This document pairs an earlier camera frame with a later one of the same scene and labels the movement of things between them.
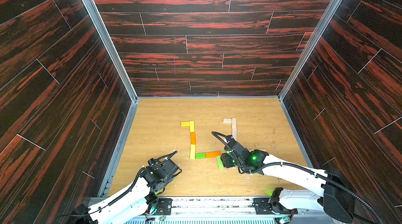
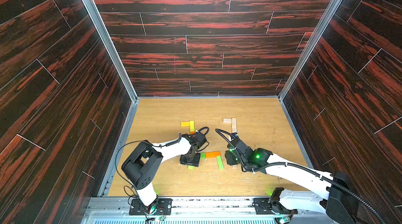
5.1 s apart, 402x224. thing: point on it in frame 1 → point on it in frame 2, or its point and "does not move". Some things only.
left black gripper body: (167, 181) → (194, 160)
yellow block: (191, 126) does not move
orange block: (211, 155) does not move
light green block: (220, 163) does not move
